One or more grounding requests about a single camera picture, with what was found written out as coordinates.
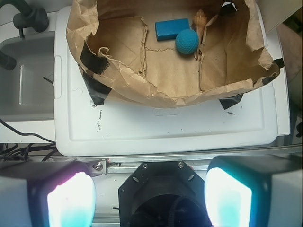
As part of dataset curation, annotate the brown paper bag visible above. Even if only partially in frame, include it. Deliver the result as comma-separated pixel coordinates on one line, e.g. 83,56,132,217
66,0,280,108

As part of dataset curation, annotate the black cable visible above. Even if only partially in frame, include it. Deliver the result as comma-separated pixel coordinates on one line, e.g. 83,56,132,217
0,117,57,164

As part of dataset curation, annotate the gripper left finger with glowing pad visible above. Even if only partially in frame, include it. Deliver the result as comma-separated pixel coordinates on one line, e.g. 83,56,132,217
0,161,96,227

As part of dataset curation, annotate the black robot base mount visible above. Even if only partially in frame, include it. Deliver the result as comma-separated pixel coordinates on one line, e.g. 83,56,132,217
118,161,212,227

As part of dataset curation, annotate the aluminium frame rail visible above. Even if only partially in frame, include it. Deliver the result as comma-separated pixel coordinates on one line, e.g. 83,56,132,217
42,153,214,175

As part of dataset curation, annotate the blue rectangular block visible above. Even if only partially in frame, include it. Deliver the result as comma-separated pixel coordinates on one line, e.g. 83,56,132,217
155,18,190,41

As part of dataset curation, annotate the orange spiral seashell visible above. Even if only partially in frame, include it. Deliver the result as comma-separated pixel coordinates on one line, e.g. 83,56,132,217
193,9,207,42

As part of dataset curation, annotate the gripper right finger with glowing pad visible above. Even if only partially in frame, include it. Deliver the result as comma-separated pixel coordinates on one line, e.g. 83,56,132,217
204,155,303,227

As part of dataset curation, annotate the blue dimpled ball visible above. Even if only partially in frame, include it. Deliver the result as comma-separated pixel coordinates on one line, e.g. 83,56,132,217
175,29,199,55

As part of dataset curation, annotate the dark grey faucet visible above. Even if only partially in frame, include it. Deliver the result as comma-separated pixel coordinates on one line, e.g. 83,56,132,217
0,0,49,39

